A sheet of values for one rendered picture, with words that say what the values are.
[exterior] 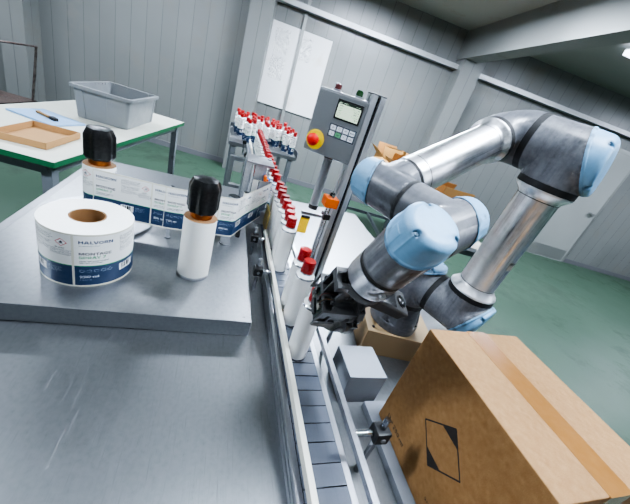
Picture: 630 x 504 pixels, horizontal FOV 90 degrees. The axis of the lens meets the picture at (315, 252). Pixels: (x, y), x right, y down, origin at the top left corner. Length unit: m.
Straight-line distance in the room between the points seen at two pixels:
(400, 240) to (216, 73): 5.21
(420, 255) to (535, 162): 0.47
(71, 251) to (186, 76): 4.85
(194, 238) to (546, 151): 0.83
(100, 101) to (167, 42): 2.95
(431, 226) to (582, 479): 0.40
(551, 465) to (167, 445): 0.61
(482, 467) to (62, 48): 6.30
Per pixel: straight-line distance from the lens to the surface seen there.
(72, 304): 0.91
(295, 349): 0.78
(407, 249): 0.37
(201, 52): 5.54
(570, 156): 0.77
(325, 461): 0.69
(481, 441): 0.62
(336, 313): 0.51
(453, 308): 0.87
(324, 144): 1.05
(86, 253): 0.90
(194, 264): 0.95
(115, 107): 2.83
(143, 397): 0.77
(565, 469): 0.61
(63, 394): 0.80
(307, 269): 0.79
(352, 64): 5.41
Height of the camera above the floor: 1.45
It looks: 26 degrees down
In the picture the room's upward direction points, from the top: 19 degrees clockwise
